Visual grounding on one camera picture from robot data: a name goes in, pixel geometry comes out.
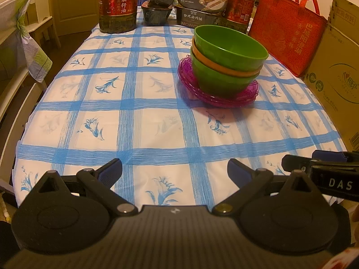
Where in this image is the yellow wooden door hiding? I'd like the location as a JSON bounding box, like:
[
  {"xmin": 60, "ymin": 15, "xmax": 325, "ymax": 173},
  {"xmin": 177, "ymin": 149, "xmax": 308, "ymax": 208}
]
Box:
[{"xmin": 52, "ymin": 0, "xmax": 100, "ymax": 37}]

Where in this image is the small green plastic bowl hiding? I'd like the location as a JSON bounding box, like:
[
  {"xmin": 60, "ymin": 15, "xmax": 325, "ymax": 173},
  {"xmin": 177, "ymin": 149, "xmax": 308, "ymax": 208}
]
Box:
[{"xmin": 193, "ymin": 25, "xmax": 269, "ymax": 70}]

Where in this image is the cardboard box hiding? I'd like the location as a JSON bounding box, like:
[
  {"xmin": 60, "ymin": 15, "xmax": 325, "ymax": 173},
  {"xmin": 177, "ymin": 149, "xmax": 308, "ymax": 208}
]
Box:
[{"xmin": 301, "ymin": 0, "xmax": 359, "ymax": 152}]

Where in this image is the red label oil bottle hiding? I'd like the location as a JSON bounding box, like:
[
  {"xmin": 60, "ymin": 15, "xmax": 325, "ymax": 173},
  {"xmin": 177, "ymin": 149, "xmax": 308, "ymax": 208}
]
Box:
[
  {"xmin": 99, "ymin": 0, "xmax": 140, "ymax": 33},
  {"xmin": 221, "ymin": 0, "xmax": 257, "ymax": 34}
]

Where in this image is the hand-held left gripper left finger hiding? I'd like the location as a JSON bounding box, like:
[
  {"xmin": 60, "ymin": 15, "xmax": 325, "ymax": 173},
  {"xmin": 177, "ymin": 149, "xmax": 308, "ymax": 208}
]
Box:
[{"xmin": 25, "ymin": 158, "xmax": 138, "ymax": 217}]

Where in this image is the red tote bag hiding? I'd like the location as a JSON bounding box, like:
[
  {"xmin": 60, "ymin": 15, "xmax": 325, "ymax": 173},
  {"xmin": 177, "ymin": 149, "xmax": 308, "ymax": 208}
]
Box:
[{"xmin": 248, "ymin": 0, "xmax": 328, "ymax": 77}]

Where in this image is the orange plastic bowl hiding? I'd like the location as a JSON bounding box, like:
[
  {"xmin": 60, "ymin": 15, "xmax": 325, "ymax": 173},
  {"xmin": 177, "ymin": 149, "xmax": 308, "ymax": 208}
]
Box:
[{"xmin": 191, "ymin": 38, "xmax": 264, "ymax": 78}]

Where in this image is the small pink glass plate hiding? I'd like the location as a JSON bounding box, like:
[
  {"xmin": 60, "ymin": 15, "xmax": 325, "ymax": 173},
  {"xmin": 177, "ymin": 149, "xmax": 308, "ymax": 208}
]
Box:
[{"xmin": 181, "ymin": 54, "xmax": 260, "ymax": 97}]

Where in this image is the blue checked tablecloth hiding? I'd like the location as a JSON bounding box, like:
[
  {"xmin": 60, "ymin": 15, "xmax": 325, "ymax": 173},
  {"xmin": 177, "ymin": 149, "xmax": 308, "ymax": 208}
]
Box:
[{"xmin": 15, "ymin": 25, "xmax": 348, "ymax": 206}]

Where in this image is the green checked cloth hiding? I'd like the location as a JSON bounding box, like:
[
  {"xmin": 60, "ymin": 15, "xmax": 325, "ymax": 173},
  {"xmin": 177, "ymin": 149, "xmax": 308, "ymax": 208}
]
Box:
[{"xmin": 0, "ymin": 0, "xmax": 53, "ymax": 83}]

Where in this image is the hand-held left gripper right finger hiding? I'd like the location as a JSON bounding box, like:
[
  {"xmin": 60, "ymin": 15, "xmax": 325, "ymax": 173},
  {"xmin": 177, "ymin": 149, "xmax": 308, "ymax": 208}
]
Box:
[{"xmin": 212, "ymin": 158, "xmax": 326, "ymax": 216}]

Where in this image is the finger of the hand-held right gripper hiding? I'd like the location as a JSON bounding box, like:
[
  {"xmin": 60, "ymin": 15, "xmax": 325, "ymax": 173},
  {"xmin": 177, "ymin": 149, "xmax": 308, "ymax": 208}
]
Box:
[
  {"xmin": 282, "ymin": 154, "xmax": 317, "ymax": 174},
  {"xmin": 313, "ymin": 150, "xmax": 359, "ymax": 162}
]

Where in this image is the white chair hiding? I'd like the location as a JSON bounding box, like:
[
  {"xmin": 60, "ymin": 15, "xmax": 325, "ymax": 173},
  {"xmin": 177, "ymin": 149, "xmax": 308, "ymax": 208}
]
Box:
[{"xmin": 0, "ymin": 0, "xmax": 48, "ymax": 174}]

